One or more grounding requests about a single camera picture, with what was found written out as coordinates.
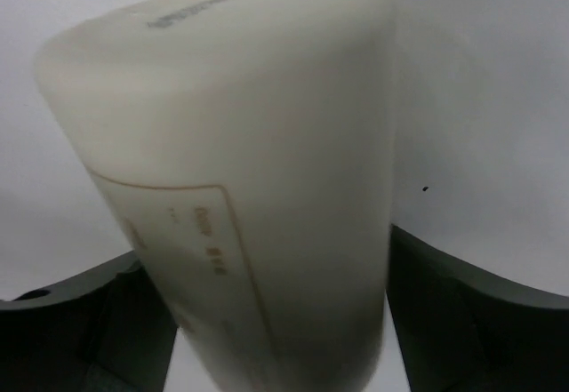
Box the cream white bottle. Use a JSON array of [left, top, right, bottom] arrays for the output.
[[34, 0, 396, 391]]

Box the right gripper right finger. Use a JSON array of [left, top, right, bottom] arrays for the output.
[[387, 227, 568, 391]]

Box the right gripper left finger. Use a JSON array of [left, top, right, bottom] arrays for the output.
[[1, 252, 177, 391]]

